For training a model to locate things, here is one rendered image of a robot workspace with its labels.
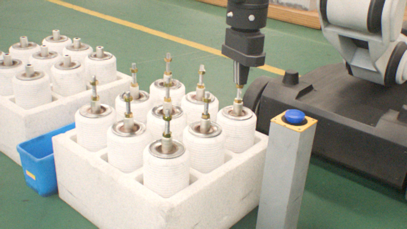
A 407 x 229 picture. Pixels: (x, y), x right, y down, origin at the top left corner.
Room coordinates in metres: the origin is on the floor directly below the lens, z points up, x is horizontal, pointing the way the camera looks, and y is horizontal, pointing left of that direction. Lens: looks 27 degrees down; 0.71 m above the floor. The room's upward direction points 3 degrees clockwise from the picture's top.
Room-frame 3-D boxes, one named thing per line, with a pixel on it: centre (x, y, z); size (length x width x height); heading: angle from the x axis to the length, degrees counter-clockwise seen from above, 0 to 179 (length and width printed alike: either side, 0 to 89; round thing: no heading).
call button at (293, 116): (0.78, -0.19, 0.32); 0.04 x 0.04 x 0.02
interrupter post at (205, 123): (0.84, -0.01, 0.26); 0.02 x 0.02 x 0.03
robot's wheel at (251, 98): (1.30, -0.20, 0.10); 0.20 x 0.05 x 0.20; 141
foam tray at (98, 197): (0.91, 0.08, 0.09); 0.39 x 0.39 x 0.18; 50
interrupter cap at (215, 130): (0.84, -0.01, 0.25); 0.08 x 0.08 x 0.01
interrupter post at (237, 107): (0.93, -0.08, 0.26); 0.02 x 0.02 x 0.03
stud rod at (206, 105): (0.84, -0.01, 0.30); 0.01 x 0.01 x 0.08
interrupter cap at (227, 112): (0.93, -0.08, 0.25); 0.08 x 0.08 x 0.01
